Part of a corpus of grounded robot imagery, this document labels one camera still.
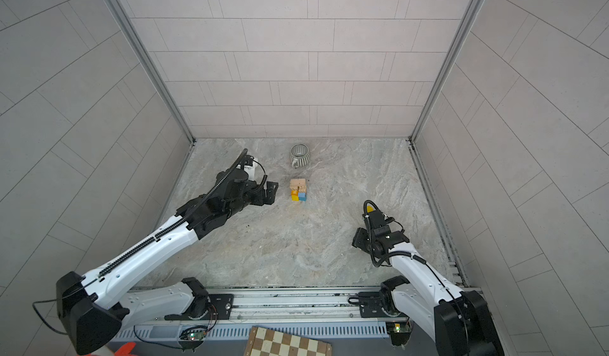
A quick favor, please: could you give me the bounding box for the plain wooden block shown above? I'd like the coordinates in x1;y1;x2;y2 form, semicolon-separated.
290;178;306;191

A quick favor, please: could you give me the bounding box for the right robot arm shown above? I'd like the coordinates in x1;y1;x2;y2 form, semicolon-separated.
349;200;504;355

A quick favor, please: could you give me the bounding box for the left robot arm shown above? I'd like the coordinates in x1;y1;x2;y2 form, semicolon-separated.
56;166;278;355

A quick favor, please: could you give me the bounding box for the ribbed silver cup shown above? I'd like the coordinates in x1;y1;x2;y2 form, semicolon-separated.
290;144;311;169

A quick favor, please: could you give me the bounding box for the right circuit board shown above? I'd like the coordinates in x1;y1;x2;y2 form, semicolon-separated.
385;320;413;348

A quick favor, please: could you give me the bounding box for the left green circuit board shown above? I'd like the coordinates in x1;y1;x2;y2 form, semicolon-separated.
179;325;209;349

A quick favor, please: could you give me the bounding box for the checkered chess board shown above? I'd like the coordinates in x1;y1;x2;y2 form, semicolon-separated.
244;327;333;356

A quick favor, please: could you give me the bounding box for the red white object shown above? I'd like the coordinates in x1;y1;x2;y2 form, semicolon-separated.
114;342;136;356

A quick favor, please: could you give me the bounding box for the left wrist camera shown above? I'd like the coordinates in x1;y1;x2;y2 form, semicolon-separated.
243;155;257;168

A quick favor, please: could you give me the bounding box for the black corrugated cable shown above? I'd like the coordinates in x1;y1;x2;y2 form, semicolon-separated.
97;147;249;277

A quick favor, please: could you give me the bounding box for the aluminium mounting rail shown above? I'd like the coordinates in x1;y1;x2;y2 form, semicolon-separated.
94;286;491;328

